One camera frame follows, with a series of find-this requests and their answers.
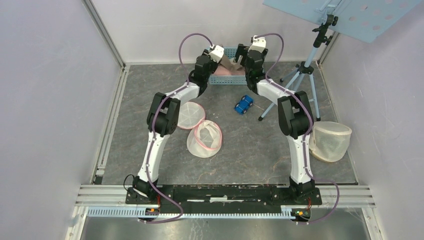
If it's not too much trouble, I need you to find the blue tripod stand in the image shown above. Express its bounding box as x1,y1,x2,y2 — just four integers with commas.
279,14,339,122

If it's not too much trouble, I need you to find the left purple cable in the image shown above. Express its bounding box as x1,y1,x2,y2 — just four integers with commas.
139,32,215,225

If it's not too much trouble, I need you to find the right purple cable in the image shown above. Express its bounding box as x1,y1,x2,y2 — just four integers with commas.
253,32,341,226

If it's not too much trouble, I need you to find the blue plastic basket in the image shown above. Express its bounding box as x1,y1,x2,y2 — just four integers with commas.
209,47,247,85

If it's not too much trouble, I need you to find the white round tub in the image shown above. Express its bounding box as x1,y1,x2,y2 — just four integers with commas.
309,121,352,163

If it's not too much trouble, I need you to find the purple cable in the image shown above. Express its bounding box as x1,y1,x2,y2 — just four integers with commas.
139,32,215,225
253,32,341,226

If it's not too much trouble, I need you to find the light blue cable rail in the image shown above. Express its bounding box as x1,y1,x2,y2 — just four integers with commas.
87,206,295,220

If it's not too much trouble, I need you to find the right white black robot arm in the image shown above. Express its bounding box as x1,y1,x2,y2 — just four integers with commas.
234,43,322,205

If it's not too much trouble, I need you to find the white mesh laundry bag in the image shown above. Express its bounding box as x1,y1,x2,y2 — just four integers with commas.
177,101,223,158

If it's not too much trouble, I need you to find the blue toy car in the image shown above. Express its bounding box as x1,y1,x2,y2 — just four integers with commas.
234,95,254,115

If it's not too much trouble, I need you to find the beige padded bra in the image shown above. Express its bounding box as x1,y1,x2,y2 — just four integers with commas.
219,54,245,72

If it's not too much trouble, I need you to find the light blue perforated board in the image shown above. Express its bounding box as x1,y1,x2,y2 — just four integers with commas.
263,0,421,43

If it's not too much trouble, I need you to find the pink cloth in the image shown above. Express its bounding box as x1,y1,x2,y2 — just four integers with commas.
212,65,245,76

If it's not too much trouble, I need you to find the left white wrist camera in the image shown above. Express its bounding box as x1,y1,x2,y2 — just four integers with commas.
207,45,225,57

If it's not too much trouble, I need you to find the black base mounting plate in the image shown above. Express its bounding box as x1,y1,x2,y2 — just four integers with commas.
125,184,323,214

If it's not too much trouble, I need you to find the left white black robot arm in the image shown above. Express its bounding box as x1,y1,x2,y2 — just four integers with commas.
127,50,224,204

